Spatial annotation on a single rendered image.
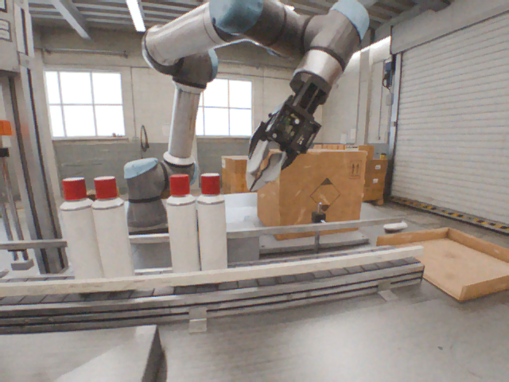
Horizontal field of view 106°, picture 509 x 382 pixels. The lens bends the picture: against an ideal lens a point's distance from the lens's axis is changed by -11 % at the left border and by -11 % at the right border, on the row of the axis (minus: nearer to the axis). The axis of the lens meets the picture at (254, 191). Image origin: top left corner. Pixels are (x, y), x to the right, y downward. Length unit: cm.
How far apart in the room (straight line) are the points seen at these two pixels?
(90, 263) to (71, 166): 595
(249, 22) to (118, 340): 49
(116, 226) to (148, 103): 563
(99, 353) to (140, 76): 596
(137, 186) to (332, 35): 71
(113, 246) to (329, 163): 58
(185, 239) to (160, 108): 561
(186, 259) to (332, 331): 28
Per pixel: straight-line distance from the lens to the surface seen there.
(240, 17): 39
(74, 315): 50
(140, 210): 85
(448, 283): 67
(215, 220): 39
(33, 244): 58
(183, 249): 42
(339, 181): 73
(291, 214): 67
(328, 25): 45
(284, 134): 35
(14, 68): 66
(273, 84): 661
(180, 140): 83
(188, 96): 79
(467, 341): 53
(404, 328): 50
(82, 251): 47
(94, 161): 621
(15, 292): 54
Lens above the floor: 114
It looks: 12 degrees down
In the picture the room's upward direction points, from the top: straight up
